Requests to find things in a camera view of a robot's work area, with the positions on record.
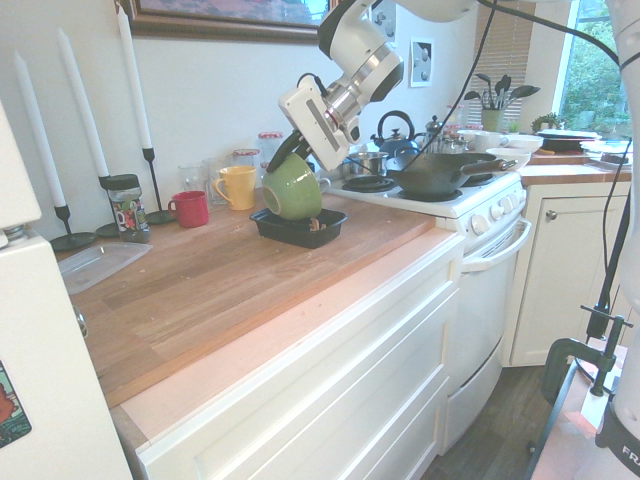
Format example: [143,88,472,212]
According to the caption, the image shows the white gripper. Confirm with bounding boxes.
[264,82,352,175]

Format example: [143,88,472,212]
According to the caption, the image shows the green ceramic bowl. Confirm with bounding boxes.
[261,152,324,222]

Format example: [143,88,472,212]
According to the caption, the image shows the black plastic tray box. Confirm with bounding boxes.
[249,207,349,250]

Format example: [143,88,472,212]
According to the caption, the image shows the jar with red checkered lid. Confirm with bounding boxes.
[257,130,285,174]
[232,148,261,171]

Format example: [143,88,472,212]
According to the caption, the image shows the yellow mug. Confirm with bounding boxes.
[213,165,258,211]

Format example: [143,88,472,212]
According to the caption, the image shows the stainless steel pot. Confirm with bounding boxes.
[343,151,390,179]

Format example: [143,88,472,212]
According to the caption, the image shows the clear glass mug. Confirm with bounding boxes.
[202,157,230,207]
[178,163,211,202]

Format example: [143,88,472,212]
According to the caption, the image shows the blue kettle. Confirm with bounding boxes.
[372,110,422,157]

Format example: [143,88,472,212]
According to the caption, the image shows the red mug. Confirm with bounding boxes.
[167,190,210,229]

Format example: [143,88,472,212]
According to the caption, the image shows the glass french press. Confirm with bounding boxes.
[424,114,447,154]

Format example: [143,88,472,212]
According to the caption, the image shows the white taper candle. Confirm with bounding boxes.
[116,3,153,150]
[56,27,110,178]
[13,49,67,208]

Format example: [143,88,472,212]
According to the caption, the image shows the black-lidded spice jar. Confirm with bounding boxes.
[106,173,151,244]

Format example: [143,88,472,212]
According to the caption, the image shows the white ceramic cup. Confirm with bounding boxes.
[472,130,510,153]

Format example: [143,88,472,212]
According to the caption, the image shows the green utensil crock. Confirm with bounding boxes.
[481,108,506,133]

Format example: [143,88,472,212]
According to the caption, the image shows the wide white ceramic bowl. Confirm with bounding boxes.
[485,146,532,172]

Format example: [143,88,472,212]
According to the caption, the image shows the white drawer cabinet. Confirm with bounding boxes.
[134,234,466,480]

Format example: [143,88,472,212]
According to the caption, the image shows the white kitchen stove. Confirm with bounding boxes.
[324,167,532,454]

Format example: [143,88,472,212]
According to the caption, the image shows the clear plastic lid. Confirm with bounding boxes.
[57,241,154,296]

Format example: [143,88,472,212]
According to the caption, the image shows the wooden window blind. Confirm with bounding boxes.
[471,0,537,121]

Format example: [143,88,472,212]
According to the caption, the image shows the small green plant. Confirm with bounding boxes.
[530,112,560,133]

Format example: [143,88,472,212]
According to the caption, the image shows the black pan with plate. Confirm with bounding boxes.
[535,128,604,153]

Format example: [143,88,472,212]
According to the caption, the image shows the white corner cabinet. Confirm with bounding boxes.
[502,178,640,369]

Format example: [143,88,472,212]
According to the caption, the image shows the white plate stack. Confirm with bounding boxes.
[579,140,640,157]

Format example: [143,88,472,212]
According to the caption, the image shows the dark green C-clamp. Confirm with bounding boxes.
[542,302,635,407]

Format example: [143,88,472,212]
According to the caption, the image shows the colourful fridge magnet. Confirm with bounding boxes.
[0,359,33,449]

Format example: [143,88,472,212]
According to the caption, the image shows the robot mounting table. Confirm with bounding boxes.
[522,339,640,480]

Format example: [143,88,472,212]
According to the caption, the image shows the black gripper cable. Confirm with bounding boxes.
[297,73,329,99]

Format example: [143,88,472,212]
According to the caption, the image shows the black wok with wooden handle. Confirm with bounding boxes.
[385,152,519,198]

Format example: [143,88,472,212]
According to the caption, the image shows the dark wooden picture frame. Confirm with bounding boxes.
[115,0,334,46]

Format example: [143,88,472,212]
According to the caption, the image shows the wall photo print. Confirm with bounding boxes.
[369,0,398,49]
[409,36,436,89]

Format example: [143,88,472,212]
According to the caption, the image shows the long black cable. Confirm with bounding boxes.
[407,0,622,169]

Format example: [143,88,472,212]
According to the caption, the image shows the black camera stand pole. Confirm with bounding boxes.
[584,199,634,342]

